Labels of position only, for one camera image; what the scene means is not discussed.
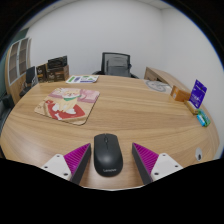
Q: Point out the black computer mouse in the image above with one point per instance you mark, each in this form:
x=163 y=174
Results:
x=107 y=155

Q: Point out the white printed leaflet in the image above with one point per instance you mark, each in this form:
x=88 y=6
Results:
x=82 y=79

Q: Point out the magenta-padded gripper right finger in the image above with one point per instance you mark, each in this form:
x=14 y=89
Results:
x=163 y=165

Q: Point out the small yellow box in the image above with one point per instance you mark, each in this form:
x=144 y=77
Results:
x=192 y=107

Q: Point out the black leather chair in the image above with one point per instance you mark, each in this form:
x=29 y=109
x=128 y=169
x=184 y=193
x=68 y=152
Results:
x=5 y=106

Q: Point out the green small pack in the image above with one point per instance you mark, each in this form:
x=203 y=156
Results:
x=206 y=118

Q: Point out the grey mesh office chair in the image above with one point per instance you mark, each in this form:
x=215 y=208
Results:
x=116 y=65

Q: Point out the wooden shelf unit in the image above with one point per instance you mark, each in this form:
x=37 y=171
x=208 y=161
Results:
x=16 y=66

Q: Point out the wooden side desk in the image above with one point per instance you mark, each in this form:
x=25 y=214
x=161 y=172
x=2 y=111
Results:
x=163 y=75

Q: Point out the blue small pack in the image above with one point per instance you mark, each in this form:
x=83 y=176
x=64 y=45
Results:
x=200 y=120

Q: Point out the small brown cardboard box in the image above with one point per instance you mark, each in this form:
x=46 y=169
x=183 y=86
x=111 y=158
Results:
x=41 y=72

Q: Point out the cartoon dog print mouse pad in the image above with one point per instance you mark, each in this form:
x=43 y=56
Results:
x=68 y=105

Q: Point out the orange-brown box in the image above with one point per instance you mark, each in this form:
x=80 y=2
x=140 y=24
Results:
x=180 y=94

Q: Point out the dark visitor chair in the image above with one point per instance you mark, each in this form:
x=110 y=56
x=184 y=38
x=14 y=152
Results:
x=29 y=78

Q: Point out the black cardboard box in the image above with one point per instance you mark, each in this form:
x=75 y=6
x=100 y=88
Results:
x=57 y=62

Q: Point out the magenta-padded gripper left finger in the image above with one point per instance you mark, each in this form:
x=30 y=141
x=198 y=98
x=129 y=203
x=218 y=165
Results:
x=60 y=165

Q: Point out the large brown cardboard box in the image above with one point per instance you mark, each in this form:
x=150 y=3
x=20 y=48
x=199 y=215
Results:
x=58 y=74

